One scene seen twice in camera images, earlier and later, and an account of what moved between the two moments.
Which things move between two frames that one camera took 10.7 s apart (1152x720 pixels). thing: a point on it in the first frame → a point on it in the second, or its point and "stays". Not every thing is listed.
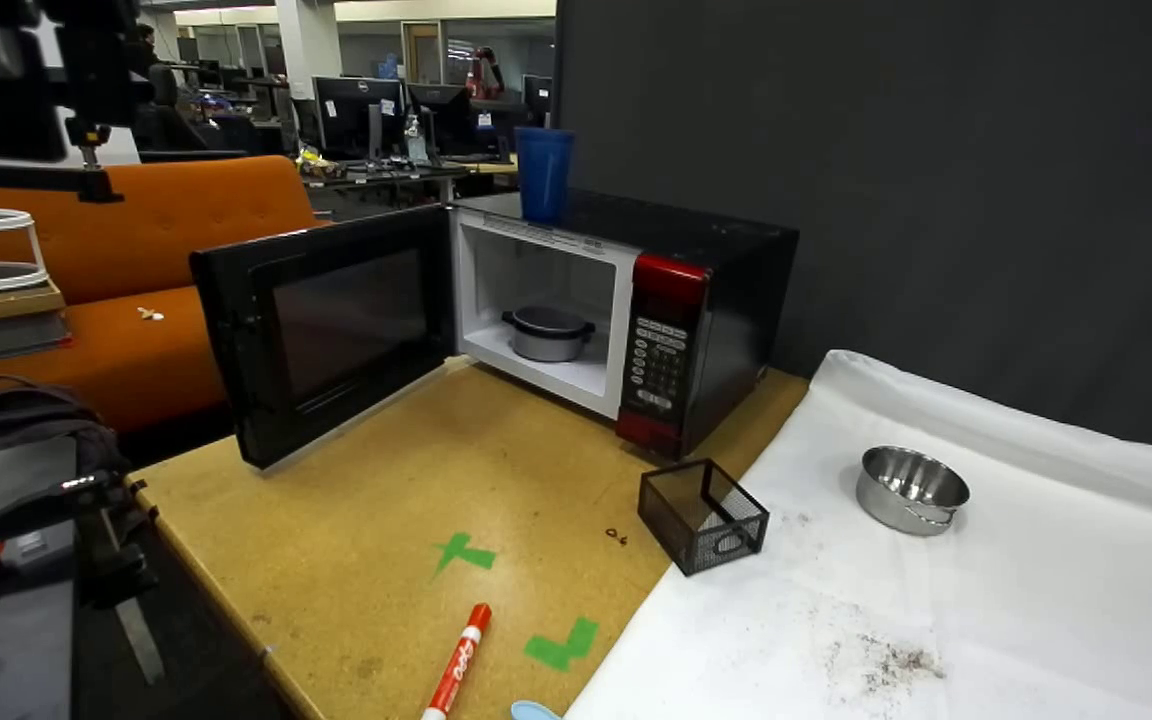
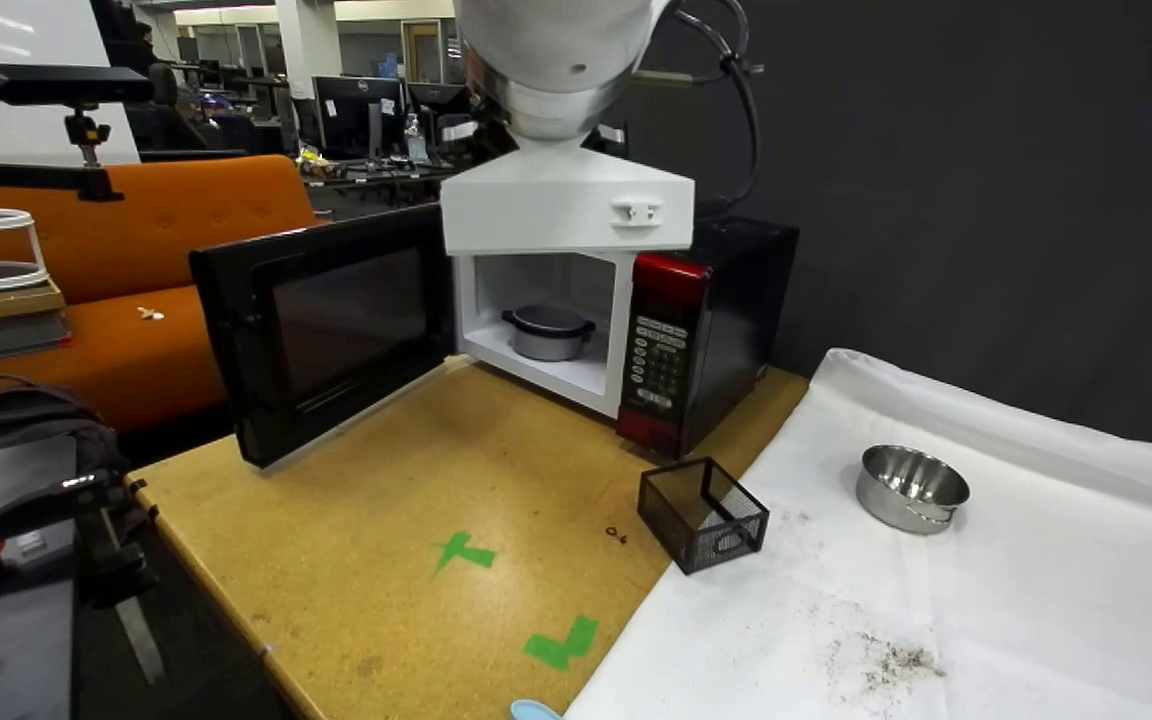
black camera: [110, 57] → [68, 86]
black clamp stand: [117, 566] stays
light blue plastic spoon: [535, 711] stays
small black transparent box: [701, 513] stays
